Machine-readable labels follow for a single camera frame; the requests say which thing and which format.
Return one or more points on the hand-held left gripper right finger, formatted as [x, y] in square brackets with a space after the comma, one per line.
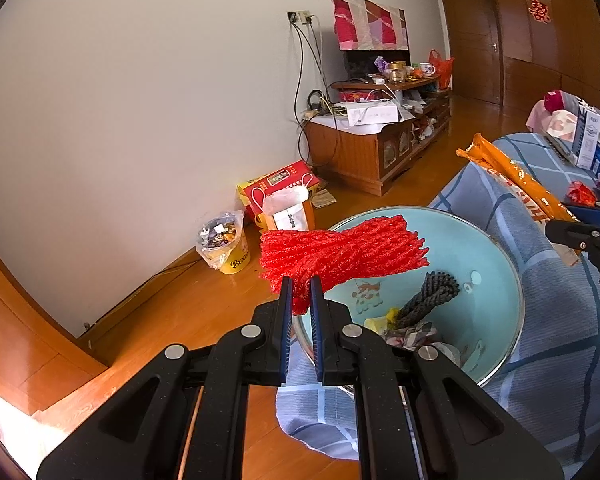
[316, 330]

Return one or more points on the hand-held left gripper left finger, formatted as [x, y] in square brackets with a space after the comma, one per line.
[287, 330]

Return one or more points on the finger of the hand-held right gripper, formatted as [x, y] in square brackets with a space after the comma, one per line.
[580, 237]
[595, 215]

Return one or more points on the yellow-green plastic bag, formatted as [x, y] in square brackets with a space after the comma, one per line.
[385, 317]

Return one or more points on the red foam net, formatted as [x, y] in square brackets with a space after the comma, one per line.
[340, 250]

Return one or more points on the long orange snack packet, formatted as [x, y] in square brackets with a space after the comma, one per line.
[515, 182]

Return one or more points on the light blue cartoon print bin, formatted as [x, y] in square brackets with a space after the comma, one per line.
[480, 260]

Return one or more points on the dark grey foam net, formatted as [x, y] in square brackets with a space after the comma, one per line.
[425, 300]

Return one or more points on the red gold snack packet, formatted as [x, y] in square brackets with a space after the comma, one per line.
[580, 193]

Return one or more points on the white and blue carton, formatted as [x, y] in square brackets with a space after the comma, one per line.
[587, 137]

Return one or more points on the blue plaid tablecloth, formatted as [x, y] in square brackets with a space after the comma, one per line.
[545, 320]

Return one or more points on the crumpled patterned cloth pieces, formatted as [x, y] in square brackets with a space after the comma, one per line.
[412, 337]

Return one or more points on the yellow bucket with plastic liner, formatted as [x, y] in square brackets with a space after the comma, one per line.
[225, 247]

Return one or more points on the pink heart printed blanket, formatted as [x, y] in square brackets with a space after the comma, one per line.
[555, 115]

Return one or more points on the white plastic bag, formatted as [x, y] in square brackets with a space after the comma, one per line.
[290, 212]

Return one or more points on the flat packet on floor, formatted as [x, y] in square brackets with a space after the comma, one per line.
[324, 198]

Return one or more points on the red cardboard box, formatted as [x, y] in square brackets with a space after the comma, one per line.
[280, 180]

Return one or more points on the wooden television cabinet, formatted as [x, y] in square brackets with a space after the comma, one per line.
[360, 155]

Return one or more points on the orange-red plastic bag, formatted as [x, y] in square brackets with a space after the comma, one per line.
[442, 70]

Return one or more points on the wooden door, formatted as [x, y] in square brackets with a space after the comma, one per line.
[472, 40]

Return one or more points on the white mug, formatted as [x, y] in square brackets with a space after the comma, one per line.
[426, 68]

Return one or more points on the white flat box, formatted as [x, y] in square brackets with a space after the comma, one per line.
[372, 112]

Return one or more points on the gold lid jar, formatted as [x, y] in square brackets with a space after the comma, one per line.
[397, 71]

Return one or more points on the black television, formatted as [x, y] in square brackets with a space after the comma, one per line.
[357, 65]

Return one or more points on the red patchwork cloth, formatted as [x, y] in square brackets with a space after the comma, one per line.
[370, 22]

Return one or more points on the red paper wall decoration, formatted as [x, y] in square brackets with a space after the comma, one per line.
[539, 9]

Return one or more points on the wall socket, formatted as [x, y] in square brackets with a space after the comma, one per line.
[300, 17]

